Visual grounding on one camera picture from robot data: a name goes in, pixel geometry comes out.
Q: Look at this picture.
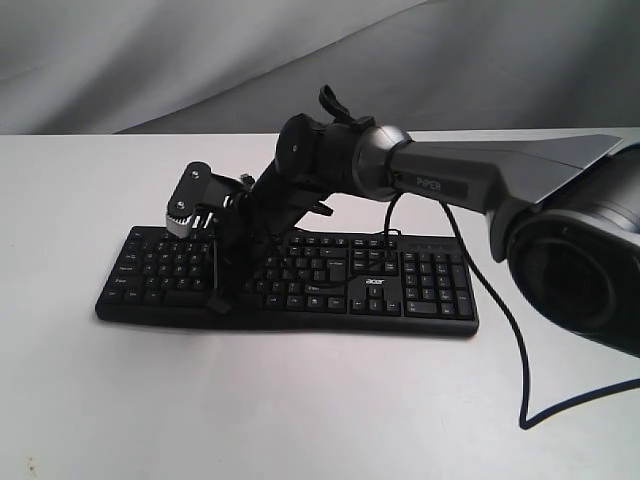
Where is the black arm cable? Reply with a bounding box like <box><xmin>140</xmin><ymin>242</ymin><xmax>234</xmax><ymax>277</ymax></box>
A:
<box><xmin>383</xmin><ymin>192</ymin><xmax>640</xmax><ymax>430</ymax></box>

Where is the white backdrop cloth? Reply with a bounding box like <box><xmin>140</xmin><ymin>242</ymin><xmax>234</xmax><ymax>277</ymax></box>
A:
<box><xmin>1</xmin><ymin>1</ymin><xmax>639</xmax><ymax>135</ymax></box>

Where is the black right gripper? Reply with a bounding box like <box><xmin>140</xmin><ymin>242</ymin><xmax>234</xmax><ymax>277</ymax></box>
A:
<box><xmin>206</xmin><ymin>161</ymin><xmax>329</xmax><ymax>314</ymax></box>

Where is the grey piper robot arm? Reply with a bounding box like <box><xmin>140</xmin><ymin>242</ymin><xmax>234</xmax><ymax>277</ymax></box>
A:
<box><xmin>212</xmin><ymin>114</ymin><xmax>639</xmax><ymax>355</ymax></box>

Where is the black acer keyboard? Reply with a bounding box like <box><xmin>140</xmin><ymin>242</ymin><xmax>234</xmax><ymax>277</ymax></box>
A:
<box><xmin>95</xmin><ymin>226</ymin><xmax>479</xmax><ymax>338</ymax></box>

